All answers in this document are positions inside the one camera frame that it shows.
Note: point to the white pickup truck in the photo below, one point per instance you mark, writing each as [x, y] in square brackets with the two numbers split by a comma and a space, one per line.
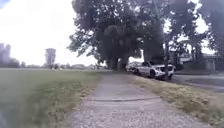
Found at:
[154, 70]

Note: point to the grey concrete pavement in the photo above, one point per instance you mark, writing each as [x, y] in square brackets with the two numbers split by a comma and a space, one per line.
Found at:
[123, 100]

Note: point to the dry grass verge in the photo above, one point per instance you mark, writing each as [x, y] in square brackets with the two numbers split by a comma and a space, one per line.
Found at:
[186, 98]

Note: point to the wooden utility pole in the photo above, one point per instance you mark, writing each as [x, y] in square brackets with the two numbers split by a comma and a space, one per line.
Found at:
[164, 40]

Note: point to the tall grey tower building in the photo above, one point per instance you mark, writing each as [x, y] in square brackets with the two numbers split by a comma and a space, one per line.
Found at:
[50, 56]

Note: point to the row of large trees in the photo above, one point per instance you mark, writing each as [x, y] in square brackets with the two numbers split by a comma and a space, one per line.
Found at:
[120, 33]

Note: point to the grey asphalt road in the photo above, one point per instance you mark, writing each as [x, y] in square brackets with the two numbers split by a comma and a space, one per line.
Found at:
[200, 80]

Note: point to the distant grey building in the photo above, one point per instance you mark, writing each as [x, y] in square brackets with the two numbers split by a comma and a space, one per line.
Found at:
[5, 54]

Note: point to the wide grass field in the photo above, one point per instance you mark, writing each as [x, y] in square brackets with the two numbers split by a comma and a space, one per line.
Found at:
[36, 91]

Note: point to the vehicle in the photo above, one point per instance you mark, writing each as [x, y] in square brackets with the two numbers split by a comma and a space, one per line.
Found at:
[130, 67]

